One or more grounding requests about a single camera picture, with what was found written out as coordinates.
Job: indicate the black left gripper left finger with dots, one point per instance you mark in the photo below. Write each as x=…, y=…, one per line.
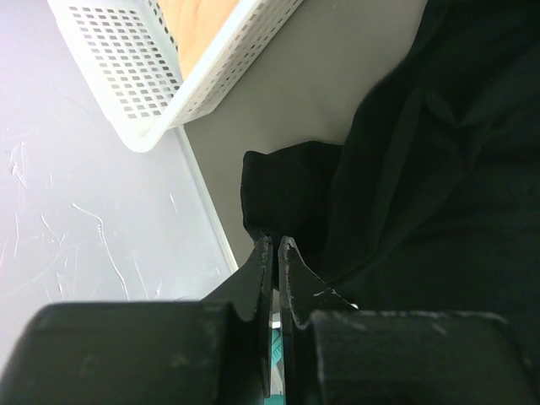
x=216, y=350

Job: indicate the beige folded t shirt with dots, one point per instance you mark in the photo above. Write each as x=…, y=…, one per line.
x=193, y=24

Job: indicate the teal cat ear headphones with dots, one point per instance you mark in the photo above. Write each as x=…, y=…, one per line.
x=277, y=385

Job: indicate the white perforated plastic basket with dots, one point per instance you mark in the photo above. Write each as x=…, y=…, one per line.
x=129, y=57

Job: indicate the black t shirt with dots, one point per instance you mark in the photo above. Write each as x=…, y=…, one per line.
x=432, y=202

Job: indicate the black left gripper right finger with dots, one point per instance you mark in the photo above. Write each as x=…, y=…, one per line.
x=334, y=353

